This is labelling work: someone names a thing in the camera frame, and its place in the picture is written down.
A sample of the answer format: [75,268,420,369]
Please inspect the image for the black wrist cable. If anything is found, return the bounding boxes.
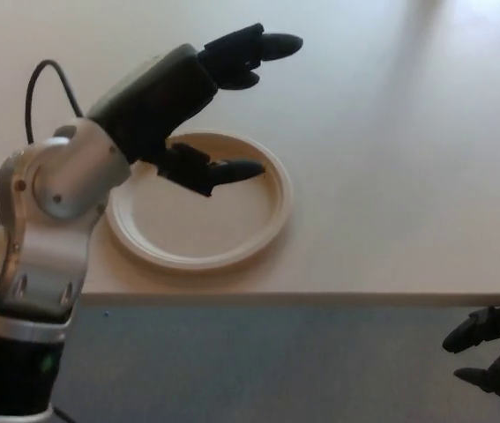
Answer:
[26,60,87,145]

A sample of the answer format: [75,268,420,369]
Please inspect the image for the beige round paper plate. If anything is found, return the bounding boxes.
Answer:
[106,128,294,275]

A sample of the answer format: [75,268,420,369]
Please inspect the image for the robot black left hand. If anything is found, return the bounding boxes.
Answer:
[86,22,304,199]

